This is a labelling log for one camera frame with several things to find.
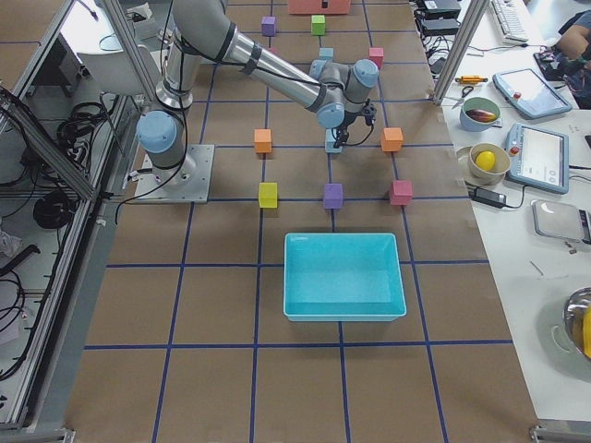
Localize black handled scissors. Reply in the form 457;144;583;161
452;85;474;109

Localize yellow lemon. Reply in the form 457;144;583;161
474;150;496;172

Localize kitchen scale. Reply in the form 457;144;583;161
532;199;590;245

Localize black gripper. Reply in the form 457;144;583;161
332;103;377;149

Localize orange block near right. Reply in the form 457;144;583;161
253;128;272;154

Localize purple block right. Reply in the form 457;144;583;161
322;183;344;210

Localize blue teach pendant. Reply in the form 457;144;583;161
492;68;573;120
505;124;570;195

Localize black power adapter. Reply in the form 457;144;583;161
469;186;506;209

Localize pink block far left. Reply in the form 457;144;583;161
368;46;384;69

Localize green block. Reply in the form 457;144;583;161
310;15;326;36

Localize pink plastic bin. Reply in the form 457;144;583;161
287;0;351;15

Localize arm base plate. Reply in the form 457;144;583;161
135;144;215;204

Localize beige bowl with lemon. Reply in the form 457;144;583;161
456;143;511;186

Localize yellow block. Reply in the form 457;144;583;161
258;182;279;209

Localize orange block far right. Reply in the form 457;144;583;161
380;127;404;152

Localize aluminium frame post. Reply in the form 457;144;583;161
432;0;488;105

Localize brass cylinder tool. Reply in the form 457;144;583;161
455;76;488;85

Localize light blue block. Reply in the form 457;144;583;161
319;47;334;61
324;129;343;153

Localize purple block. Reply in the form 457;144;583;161
261;16;277;37
322;183;344;210

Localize pink block far right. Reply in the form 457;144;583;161
389;180;414;206

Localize blue teach pendant far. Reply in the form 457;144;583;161
492;68;573;120

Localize orange block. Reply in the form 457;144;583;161
253;128;272;154
380;127;404;152

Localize steel bowl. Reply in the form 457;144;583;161
536;287;590;381

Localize blue teach pendant near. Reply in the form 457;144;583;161
505;124;570;195

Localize purple block left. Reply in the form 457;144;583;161
261;16;277;37

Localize cyan plastic bin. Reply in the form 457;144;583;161
283;233;407;322

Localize blue bowl with fruit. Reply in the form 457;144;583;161
459;97;501;132

